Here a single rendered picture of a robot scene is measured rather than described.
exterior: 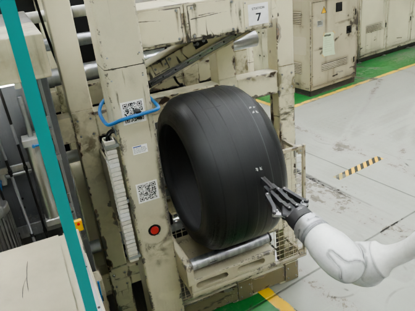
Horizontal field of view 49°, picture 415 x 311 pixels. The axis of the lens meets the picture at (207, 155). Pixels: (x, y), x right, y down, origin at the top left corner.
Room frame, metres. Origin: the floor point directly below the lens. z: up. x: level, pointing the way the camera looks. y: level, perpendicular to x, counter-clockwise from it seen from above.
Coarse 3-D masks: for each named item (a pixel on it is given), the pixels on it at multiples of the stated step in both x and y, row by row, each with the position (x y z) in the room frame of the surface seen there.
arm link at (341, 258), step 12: (312, 228) 1.00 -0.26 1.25; (324, 228) 0.98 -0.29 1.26; (312, 240) 0.97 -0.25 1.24; (324, 240) 0.95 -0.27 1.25; (336, 240) 0.93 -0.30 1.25; (348, 240) 0.94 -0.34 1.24; (312, 252) 0.95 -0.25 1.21; (324, 252) 0.92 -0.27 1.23; (336, 252) 0.90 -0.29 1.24; (348, 252) 0.90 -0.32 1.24; (360, 252) 0.91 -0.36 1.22; (324, 264) 0.91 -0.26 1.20; (336, 264) 0.88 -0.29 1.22; (348, 264) 0.87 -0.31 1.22; (360, 264) 0.88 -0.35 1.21; (336, 276) 0.88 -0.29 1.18; (348, 276) 0.87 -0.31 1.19; (360, 276) 0.88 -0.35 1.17
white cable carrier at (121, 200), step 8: (104, 144) 1.36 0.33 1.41; (104, 152) 1.37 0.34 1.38; (112, 152) 1.34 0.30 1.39; (112, 160) 1.34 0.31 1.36; (112, 168) 1.34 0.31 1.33; (112, 176) 1.33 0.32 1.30; (120, 176) 1.34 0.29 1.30; (112, 184) 1.36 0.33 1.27; (120, 184) 1.34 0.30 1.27; (120, 192) 1.34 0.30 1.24; (120, 200) 1.34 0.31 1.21; (128, 200) 1.36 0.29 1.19; (120, 208) 1.33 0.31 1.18; (120, 216) 1.33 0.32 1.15; (128, 216) 1.34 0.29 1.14; (120, 224) 1.36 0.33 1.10; (128, 224) 1.34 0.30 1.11; (128, 232) 1.34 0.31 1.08; (128, 240) 1.34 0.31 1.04; (128, 248) 1.34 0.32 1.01; (136, 248) 1.34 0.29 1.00; (128, 256) 1.34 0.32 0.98
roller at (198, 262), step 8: (248, 240) 1.43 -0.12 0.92; (256, 240) 1.43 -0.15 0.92; (264, 240) 1.44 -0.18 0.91; (232, 248) 1.40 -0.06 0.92; (240, 248) 1.40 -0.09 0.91; (248, 248) 1.41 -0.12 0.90; (200, 256) 1.36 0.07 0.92; (208, 256) 1.36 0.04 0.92; (216, 256) 1.36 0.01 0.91; (224, 256) 1.37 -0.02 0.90; (200, 264) 1.34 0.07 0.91; (208, 264) 1.35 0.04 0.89
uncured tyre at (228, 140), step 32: (192, 96) 1.52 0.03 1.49; (224, 96) 1.50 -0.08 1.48; (160, 128) 1.63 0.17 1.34; (192, 128) 1.37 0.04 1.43; (224, 128) 1.36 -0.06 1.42; (256, 128) 1.38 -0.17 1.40; (192, 160) 1.33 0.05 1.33; (224, 160) 1.28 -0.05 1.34; (256, 160) 1.31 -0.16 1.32; (192, 192) 1.72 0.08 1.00; (224, 192) 1.25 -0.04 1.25; (256, 192) 1.28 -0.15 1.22; (192, 224) 1.49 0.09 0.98; (224, 224) 1.24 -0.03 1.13; (256, 224) 1.29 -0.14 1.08
